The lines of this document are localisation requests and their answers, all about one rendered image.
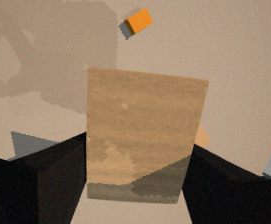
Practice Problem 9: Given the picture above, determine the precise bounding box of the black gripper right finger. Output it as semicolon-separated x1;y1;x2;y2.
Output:
182;144;271;224

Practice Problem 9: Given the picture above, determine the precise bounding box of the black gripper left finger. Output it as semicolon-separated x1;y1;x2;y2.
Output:
0;132;87;224

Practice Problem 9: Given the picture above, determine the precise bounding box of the orange block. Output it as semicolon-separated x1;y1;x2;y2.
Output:
124;8;152;35

